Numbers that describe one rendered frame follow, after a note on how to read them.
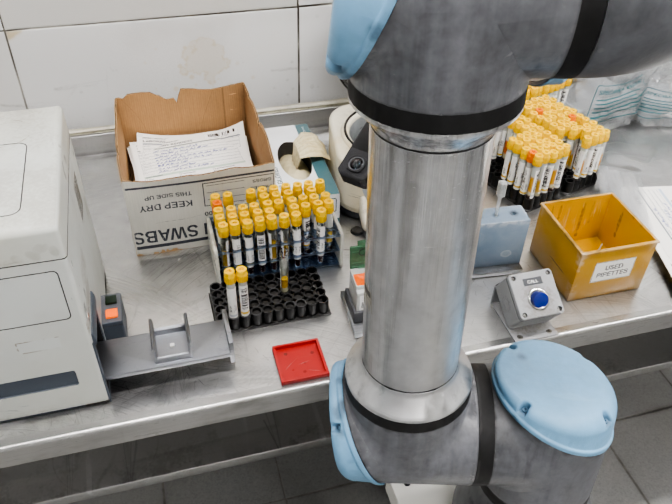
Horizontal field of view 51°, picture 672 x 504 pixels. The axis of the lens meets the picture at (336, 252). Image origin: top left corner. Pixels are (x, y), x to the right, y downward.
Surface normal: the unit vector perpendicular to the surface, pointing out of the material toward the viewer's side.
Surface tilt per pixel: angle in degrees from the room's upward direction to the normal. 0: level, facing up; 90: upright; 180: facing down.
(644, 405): 0
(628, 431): 0
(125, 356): 0
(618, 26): 98
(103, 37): 90
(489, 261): 90
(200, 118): 88
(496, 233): 90
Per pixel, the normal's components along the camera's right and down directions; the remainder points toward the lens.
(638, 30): 0.15, 0.80
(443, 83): -0.11, 0.63
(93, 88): 0.27, 0.63
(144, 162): 0.04, -0.76
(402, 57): -0.29, 0.75
